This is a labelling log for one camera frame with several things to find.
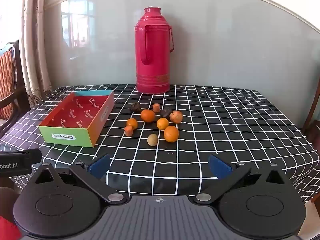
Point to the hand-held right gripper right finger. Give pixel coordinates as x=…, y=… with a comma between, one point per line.
x=220, y=167

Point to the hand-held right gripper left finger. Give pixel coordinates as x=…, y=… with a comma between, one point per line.
x=100, y=167

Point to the colourful cardboard box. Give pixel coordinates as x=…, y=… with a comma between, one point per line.
x=75, y=120

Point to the small orange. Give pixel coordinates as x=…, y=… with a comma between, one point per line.
x=162, y=123
x=132, y=123

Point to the large orange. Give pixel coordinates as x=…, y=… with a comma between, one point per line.
x=171, y=134
x=147, y=115

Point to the dark mangosteen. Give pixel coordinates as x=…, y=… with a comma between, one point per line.
x=165, y=112
x=135, y=107

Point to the person's left forearm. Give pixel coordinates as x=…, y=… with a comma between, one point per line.
x=6, y=200

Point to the black white checked tablecloth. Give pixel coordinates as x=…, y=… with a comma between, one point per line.
x=225, y=130

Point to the carrot piece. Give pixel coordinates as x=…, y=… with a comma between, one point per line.
x=128, y=131
x=156, y=107

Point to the small tan round fruit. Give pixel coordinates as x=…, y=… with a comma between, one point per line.
x=152, y=140

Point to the split brownish orange fruit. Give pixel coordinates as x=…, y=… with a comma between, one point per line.
x=176, y=116

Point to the dark wooden chair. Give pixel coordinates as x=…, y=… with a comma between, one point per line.
x=18, y=85

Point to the orange patterned cushion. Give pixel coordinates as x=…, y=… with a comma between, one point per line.
x=6, y=85

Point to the brown wooden chair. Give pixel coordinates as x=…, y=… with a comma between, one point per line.
x=312, y=120

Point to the beige curtain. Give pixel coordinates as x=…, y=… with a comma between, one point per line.
x=35, y=42

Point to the red thermos flask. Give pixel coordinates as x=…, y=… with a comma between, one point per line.
x=152, y=55

